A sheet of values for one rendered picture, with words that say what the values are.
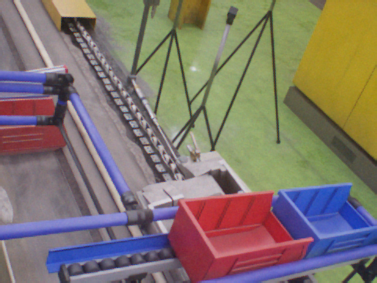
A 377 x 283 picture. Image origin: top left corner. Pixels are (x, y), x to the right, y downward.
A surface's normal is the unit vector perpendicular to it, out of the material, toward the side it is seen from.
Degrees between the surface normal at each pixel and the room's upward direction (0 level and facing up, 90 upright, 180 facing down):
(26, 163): 0
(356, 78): 90
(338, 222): 23
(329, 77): 90
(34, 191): 0
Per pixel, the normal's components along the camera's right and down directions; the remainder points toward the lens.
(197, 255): -0.84, 0.05
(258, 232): -0.10, -0.68
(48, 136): 0.44, 0.65
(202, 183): 0.11, -0.75
